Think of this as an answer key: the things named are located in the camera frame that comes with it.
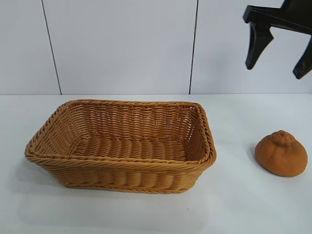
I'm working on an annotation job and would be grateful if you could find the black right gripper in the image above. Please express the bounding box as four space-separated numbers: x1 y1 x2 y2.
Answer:
242 0 312 80

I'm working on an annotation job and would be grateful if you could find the bumpy orange fruit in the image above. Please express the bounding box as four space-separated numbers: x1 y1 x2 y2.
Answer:
254 130 308 176

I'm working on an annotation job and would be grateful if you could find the woven wicker basket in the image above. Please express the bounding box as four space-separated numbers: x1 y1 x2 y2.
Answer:
24 98 217 195

